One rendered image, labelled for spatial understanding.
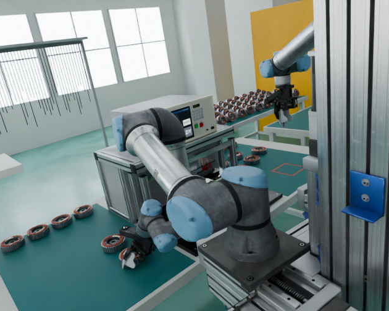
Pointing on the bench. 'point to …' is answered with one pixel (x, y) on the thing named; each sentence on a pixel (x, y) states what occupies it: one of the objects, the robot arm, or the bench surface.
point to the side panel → (115, 190)
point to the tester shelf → (110, 156)
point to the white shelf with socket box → (2, 167)
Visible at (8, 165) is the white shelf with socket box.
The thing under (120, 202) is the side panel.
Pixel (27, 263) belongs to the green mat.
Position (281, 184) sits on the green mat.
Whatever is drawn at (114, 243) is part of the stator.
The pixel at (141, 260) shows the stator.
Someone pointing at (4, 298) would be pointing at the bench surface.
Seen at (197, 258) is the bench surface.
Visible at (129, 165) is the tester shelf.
